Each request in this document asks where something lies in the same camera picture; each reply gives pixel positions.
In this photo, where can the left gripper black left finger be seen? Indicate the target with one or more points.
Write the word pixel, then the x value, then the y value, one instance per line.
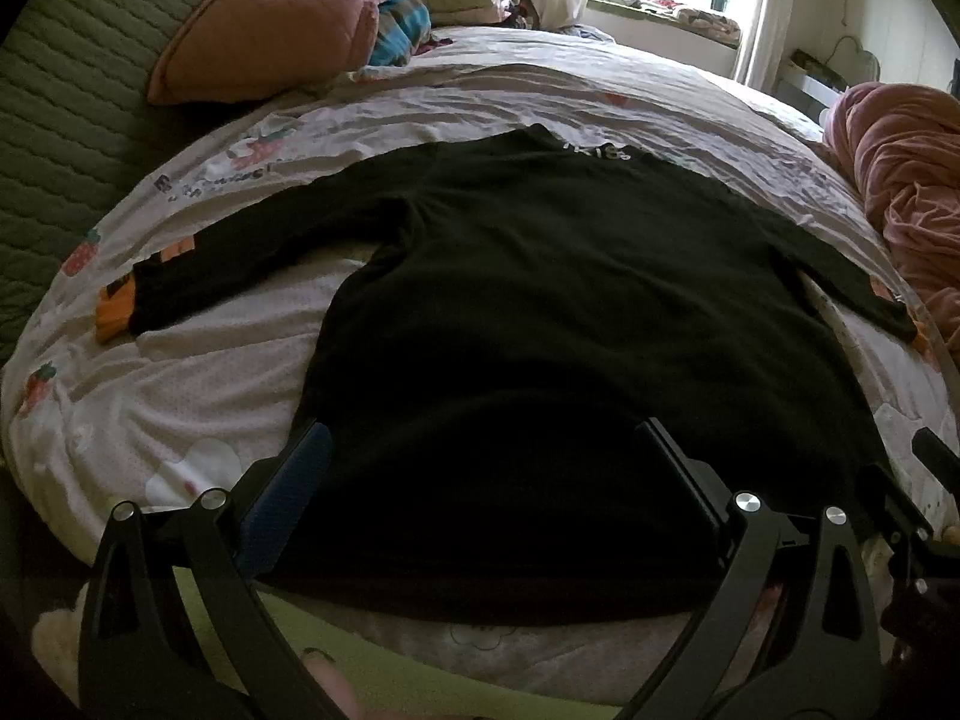
pixel 139 654

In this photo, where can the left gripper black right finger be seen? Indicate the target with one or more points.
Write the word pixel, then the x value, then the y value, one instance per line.
pixel 790 631

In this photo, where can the black long-sleeve shirt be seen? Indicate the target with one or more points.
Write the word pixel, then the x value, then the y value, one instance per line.
pixel 486 377

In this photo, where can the clothes on window sill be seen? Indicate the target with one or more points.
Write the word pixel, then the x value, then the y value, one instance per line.
pixel 703 21

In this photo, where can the person's left hand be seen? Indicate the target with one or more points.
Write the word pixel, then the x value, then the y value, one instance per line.
pixel 325 672

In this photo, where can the pink crumpled blanket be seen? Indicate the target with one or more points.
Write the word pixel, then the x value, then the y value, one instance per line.
pixel 898 145

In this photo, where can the standing fan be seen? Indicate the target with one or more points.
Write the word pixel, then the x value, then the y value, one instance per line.
pixel 852 62

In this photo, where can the green quilted headboard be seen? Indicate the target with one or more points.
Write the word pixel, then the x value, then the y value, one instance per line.
pixel 77 131

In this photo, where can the cream window curtain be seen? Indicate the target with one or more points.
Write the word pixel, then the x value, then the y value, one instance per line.
pixel 764 26

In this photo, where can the pink quilted pillow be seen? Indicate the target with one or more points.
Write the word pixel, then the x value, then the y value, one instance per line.
pixel 240 50

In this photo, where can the blue striped folded blanket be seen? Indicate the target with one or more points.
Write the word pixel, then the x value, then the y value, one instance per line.
pixel 404 27

